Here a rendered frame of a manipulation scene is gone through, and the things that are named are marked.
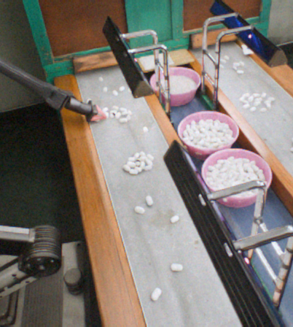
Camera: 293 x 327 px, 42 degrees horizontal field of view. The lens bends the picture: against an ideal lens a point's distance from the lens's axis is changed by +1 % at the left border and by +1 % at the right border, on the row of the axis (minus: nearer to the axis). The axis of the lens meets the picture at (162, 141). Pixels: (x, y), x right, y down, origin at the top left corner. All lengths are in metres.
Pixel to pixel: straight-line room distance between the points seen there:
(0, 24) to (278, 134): 2.02
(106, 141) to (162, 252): 0.63
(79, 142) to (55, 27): 0.68
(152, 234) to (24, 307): 0.57
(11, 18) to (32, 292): 1.90
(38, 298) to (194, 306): 0.66
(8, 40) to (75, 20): 0.98
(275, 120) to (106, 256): 0.99
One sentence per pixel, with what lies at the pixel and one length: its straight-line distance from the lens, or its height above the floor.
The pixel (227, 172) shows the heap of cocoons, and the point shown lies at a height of 0.74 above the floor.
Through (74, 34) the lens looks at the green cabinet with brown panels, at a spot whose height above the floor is 0.97.
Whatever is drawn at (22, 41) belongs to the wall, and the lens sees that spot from 3.02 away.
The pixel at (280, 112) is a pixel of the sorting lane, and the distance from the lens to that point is 1.90.
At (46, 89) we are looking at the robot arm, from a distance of 1.72.
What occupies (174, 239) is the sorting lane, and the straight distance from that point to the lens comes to 1.35.
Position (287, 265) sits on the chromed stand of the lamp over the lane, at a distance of 1.06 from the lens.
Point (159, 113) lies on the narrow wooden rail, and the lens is 1.81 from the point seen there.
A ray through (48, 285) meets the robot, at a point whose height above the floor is 0.48.
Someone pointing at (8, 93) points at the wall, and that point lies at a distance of 3.20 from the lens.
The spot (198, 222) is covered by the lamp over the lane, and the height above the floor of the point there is 1.07.
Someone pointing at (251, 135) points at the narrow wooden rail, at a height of 0.76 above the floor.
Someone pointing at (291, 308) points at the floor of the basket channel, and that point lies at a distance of 1.34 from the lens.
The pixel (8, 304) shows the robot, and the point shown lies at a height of 0.52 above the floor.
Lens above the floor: 1.85
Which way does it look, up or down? 41 degrees down
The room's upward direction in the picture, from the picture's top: 4 degrees counter-clockwise
